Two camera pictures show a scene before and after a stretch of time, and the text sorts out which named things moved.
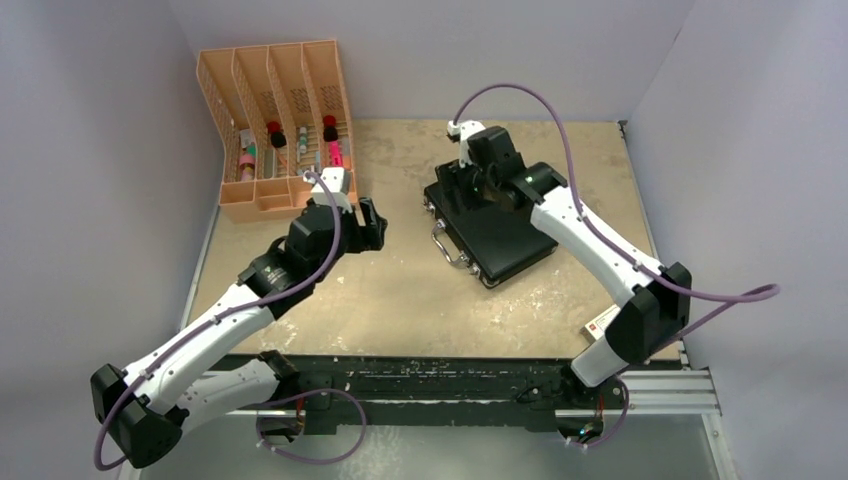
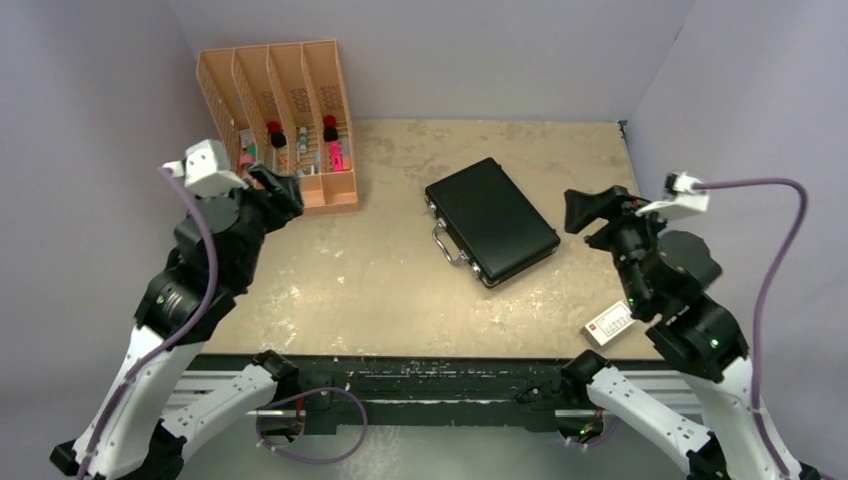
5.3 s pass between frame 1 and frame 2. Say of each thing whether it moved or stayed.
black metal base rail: stayed
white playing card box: stayed
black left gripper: moved
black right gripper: moved
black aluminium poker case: stayed
